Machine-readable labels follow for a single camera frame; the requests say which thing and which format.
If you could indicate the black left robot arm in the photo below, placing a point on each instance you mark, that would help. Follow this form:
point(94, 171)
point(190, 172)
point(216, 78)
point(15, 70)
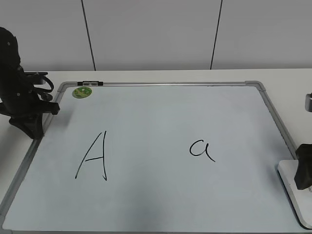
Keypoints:
point(9, 53)

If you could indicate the white board eraser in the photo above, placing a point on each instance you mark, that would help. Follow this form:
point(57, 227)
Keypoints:
point(301, 199)

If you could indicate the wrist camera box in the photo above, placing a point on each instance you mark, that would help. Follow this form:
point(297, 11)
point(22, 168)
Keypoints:
point(308, 102)
point(36, 78)

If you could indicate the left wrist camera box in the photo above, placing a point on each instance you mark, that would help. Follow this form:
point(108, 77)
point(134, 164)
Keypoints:
point(36, 78)

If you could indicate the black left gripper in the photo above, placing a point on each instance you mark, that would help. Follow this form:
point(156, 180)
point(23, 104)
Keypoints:
point(25, 102)

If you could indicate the white board with grey frame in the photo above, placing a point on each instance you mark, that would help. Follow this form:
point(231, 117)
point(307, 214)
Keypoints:
point(161, 158)

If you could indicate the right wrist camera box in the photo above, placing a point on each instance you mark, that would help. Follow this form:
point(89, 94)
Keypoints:
point(308, 102)

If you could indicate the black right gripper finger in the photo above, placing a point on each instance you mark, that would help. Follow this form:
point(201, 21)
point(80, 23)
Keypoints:
point(303, 176)

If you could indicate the round green magnet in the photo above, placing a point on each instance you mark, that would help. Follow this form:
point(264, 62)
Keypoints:
point(82, 92)

